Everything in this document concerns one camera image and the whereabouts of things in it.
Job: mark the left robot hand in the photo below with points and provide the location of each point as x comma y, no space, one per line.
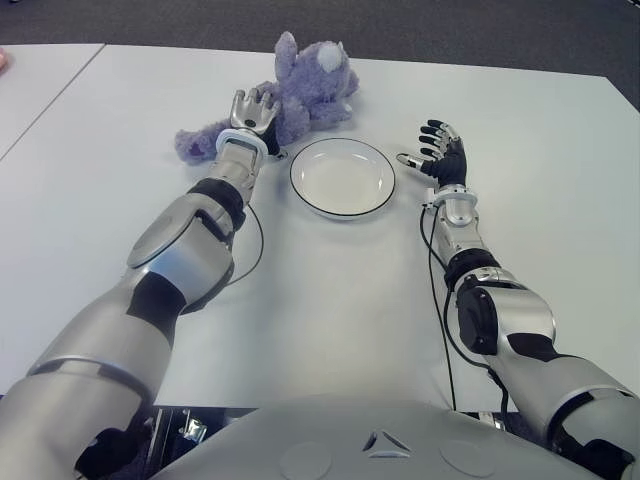
250,112

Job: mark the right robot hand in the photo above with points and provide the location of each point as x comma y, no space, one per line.
452,165

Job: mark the purple plush doll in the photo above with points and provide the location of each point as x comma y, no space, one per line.
315,85

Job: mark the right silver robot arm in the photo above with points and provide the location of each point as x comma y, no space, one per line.
525,310

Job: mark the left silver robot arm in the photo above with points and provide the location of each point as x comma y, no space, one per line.
175,260

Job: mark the white plate with black rim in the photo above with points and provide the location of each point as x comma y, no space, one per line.
345,180

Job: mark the pink object at table edge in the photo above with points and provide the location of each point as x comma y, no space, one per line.
3,61

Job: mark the grey robot torso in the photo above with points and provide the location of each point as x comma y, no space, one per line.
375,445

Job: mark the metal table bracket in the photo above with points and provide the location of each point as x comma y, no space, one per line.
194,427

